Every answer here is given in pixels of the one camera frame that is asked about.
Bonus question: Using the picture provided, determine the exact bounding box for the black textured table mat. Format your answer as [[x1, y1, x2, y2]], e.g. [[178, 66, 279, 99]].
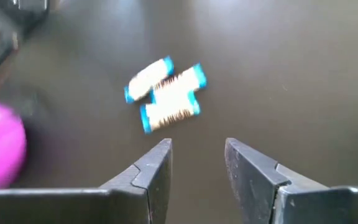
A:
[[0, 0, 358, 224]]

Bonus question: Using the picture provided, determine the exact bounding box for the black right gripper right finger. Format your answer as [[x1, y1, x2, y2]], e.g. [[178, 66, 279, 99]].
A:
[[224, 138, 358, 224]]

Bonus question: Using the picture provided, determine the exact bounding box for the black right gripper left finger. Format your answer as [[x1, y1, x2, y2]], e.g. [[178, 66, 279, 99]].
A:
[[0, 138, 173, 224]]

